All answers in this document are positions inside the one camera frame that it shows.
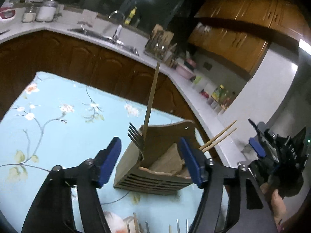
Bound wooden lower cabinets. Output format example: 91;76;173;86
0;30;219;161

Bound chrome sink faucet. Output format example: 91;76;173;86
108;10;125;25

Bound person right hand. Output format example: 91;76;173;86
260;183;287;225

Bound metal chopstick right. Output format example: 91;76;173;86
176;219;181;233

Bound green drink bottle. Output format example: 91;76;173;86
211;85;225;102

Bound floral light blue tablecloth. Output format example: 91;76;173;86
1;72;202;232

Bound stainless kitchen sink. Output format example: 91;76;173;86
68;28;140;56

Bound metal chopstick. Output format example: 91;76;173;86
176;219;181;233
145;221;150;233

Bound wooden utensil holder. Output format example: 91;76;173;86
113;120;200;195

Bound glass jar white contents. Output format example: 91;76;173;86
22;5;37;23

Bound wooden upper cabinets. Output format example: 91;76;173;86
188;0;310;78

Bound yellow dish soap bottle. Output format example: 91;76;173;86
124;6;137;25

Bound white lidded canister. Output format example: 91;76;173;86
35;0;58;22

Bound dark metal fork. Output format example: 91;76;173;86
128;123;144;160

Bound white red rice cooker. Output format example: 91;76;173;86
0;2;16;22

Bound counter utensil rack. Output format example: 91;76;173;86
144;24;177;63

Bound dark kitchen window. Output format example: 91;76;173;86
56;0;205;42

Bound wooden cabinets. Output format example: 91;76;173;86
188;0;310;78
0;30;219;161

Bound pink stacked bowls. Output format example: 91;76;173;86
175;58;196;80

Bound metal chopstick left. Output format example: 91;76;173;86
145;221;150;233

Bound wooden chopstick pair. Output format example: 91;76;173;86
201;128;238;153
199;120;236;150

